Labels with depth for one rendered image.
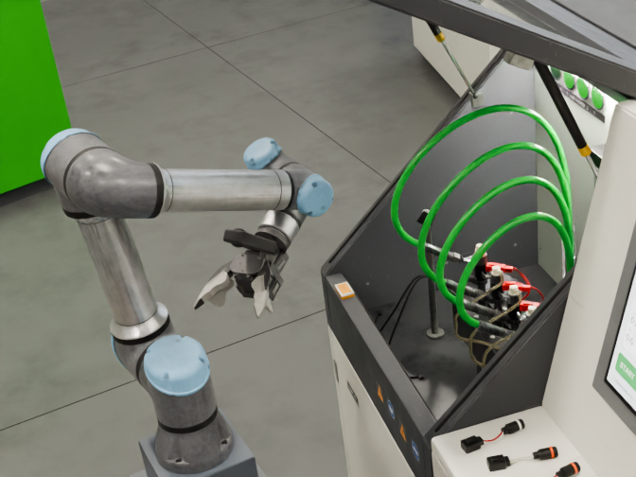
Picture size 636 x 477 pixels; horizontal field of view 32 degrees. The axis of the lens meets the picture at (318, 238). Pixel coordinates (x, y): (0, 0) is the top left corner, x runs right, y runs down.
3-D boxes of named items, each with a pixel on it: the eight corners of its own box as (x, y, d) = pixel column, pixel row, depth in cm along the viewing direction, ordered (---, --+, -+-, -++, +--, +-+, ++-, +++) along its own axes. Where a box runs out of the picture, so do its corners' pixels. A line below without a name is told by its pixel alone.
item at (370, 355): (332, 332, 265) (325, 275, 257) (349, 327, 266) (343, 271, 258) (428, 501, 213) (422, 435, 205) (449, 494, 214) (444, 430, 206)
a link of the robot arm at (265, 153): (291, 146, 210) (316, 186, 217) (262, 129, 219) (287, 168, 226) (261, 173, 209) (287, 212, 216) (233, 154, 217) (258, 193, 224)
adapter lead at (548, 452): (489, 472, 190) (488, 463, 189) (485, 464, 192) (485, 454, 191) (558, 460, 191) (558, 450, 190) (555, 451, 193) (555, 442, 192)
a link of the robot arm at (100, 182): (95, 168, 178) (343, 170, 205) (69, 148, 186) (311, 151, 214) (86, 236, 181) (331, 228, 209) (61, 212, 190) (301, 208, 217)
